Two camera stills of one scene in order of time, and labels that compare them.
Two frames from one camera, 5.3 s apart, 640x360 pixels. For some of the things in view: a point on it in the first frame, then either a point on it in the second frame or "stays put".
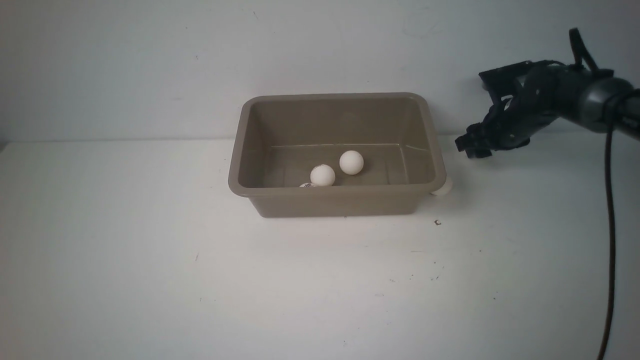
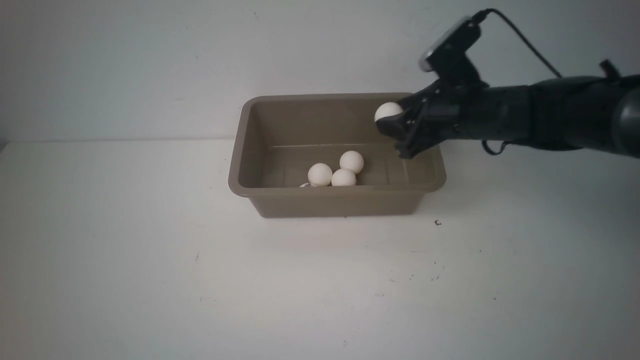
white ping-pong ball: x=445 y=189 to x=387 y=109
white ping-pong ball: x=351 y=162 stays put
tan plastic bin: x=277 y=139 stays put
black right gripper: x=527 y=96 to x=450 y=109
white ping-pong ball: x=322 y=175 stays put
